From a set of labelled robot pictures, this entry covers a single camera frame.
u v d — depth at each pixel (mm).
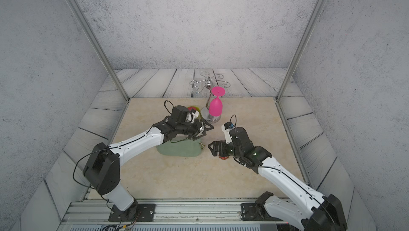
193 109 1053
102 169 448
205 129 735
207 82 905
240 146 574
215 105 903
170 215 728
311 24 829
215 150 683
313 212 390
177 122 659
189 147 844
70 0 743
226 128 701
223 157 844
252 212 727
